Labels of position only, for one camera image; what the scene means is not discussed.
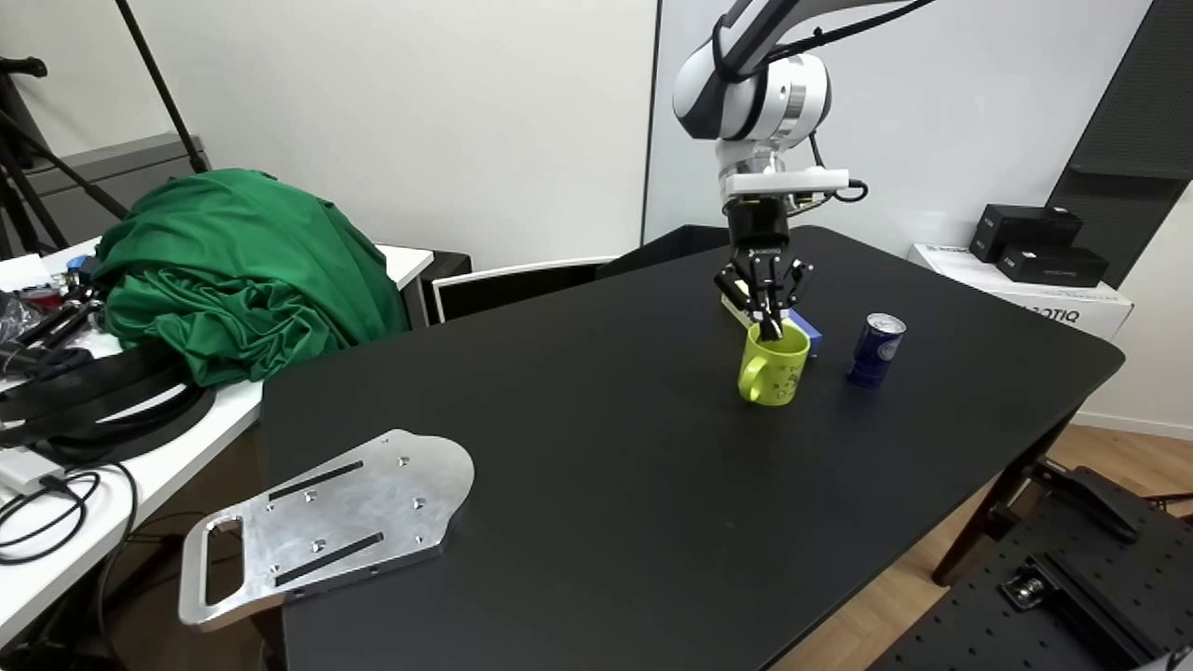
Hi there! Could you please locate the black flat device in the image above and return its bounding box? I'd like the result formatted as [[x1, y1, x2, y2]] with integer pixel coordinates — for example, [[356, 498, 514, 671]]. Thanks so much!
[[991, 243, 1111, 291]]

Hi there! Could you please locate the green plastic cup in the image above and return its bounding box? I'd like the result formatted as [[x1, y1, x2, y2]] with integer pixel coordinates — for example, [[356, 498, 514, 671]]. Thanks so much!
[[733, 317, 817, 409]]

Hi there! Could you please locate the black wall panel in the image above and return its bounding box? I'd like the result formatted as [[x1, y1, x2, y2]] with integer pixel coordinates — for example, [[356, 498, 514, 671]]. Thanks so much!
[[1043, 0, 1193, 231]]

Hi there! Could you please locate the grey metal mounting plate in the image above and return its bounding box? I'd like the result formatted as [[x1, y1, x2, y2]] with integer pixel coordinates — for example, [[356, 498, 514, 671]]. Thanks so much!
[[176, 426, 477, 632]]

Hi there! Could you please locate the black perforated breadboard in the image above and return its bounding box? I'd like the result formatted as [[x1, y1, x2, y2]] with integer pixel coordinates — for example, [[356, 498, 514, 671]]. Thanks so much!
[[867, 457, 1193, 671]]

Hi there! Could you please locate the green cloth heap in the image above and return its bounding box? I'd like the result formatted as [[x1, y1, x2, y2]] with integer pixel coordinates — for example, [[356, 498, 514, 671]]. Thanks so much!
[[88, 163, 412, 390]]

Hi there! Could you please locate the white cardboard box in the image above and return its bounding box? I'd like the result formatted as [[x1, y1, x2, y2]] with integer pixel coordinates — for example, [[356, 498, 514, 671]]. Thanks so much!
[[907, 240, 1135, 344]]

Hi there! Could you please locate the black slanted pole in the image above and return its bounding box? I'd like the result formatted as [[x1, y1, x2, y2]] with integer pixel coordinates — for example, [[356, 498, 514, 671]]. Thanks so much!
[[113, 0, 212, 177]]

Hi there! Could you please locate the blue can with white lid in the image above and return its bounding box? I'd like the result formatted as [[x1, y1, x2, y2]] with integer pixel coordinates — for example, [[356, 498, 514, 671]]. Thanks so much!
[[847, 309, 909, 390]]

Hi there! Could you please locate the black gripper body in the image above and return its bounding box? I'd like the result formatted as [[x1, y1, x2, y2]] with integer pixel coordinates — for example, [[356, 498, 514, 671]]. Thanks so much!
[[723, 196, 797, 262]]

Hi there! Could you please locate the white side table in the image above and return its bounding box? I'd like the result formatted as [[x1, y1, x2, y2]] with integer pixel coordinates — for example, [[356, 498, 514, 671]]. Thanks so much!
[[0, 240, 436, 653]]

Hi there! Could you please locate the black camera tripod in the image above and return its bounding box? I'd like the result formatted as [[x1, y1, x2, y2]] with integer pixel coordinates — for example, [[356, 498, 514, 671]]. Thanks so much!
[[0, 52, 130, 255]]

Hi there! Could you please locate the black framed monitor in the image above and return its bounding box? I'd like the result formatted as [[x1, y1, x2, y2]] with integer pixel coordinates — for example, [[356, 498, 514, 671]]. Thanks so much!
[[420, 247, 638, 327]]

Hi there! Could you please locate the black rectangular box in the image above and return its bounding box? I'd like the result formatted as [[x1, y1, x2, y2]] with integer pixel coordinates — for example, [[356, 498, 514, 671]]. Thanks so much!
[[968, 200, 1086, 263]]

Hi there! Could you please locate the black coiled strap bundle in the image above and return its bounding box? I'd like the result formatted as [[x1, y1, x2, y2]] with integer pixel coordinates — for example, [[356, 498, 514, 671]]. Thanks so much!
[[0, 339, 217, 474]]

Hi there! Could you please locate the thin black cable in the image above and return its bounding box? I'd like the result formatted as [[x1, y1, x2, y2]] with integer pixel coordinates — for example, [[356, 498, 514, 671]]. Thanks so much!
[[0, 457, 140, 571]]

